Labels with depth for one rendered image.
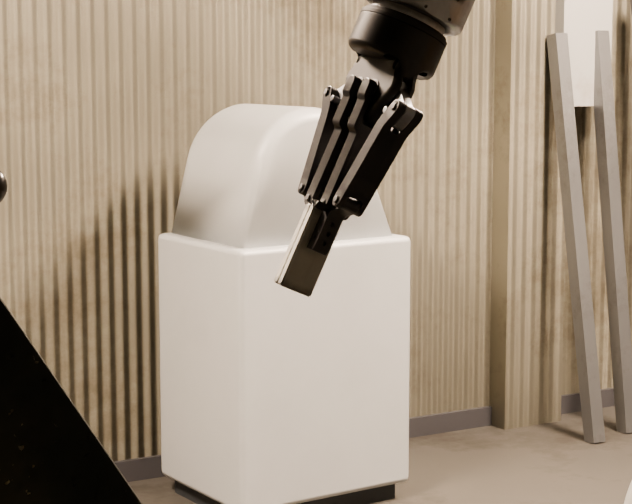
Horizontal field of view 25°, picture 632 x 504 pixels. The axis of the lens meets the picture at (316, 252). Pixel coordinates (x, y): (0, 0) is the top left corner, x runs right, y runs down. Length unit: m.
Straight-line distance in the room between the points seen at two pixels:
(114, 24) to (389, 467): 1.83
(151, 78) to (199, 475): 1.42
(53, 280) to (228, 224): 0.75
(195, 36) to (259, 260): 1.05
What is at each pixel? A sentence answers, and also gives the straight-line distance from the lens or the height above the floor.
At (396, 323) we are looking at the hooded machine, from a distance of 5.02.
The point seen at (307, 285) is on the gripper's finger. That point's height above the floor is 1.37.
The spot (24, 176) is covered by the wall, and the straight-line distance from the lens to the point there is 5.13.
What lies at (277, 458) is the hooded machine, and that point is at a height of 0.24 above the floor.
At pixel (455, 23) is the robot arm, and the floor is 1.58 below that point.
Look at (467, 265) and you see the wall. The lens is 6.05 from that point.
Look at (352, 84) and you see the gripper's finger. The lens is 1.19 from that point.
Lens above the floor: 1.55
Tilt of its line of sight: 8 degrees down
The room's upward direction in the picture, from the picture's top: straight up
